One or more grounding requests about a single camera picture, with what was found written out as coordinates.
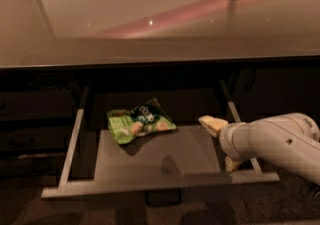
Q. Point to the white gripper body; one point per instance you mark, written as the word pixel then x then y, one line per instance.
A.
pixel 229 142

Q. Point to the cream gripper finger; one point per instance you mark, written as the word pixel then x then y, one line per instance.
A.
pixel 231 165
pixel 213 125

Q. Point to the dark grey drawer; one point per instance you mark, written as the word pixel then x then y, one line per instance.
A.
pixel 32 165
pixel 34 105
pixel 35 138
pixel 165 168

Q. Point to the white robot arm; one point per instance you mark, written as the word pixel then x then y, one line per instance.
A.
pixel 289 141

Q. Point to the dark grey cabinet door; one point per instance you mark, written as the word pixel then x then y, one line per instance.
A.
pixel 265 92

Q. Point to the green snack bag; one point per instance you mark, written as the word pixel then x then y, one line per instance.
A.
pixel 127 125

